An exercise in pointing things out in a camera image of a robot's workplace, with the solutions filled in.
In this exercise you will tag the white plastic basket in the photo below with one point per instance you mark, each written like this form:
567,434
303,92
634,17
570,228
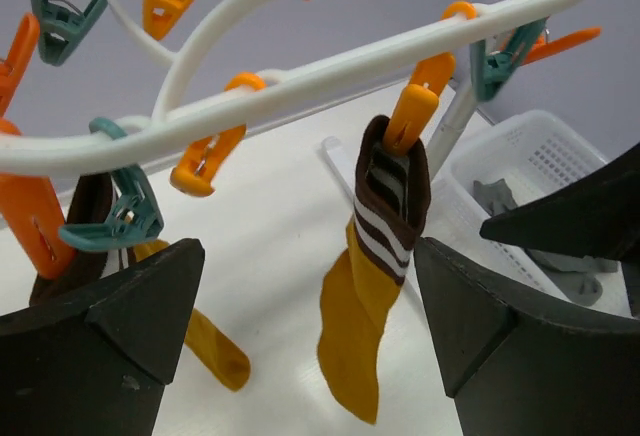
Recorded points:
536,154

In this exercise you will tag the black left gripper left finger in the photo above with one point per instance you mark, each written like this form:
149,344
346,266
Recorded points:
96,360

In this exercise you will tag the white clothes rack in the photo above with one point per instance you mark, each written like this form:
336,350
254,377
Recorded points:
445,135

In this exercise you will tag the white clip hanger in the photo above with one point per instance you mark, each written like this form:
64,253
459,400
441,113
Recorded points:
173,124

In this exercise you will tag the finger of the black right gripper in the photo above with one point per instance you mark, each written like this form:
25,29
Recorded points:
596,216

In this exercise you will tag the teal clothes peg right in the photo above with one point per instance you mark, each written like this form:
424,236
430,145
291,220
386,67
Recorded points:
490,71

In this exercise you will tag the orange brown sock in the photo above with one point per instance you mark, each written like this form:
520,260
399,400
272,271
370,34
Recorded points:
92,201

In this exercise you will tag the teal clothes peg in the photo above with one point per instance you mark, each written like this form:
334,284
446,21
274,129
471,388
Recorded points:
490,71
134,217

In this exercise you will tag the orange clothes peg right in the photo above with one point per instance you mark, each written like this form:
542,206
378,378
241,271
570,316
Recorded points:
542,48

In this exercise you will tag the grey sock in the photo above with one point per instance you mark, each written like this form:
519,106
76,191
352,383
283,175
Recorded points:
495,198
575,277

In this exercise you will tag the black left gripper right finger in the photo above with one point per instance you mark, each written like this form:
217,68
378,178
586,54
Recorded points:
517,361

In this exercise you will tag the orange clothes peg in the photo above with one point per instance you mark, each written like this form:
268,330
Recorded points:
31,209
542,48

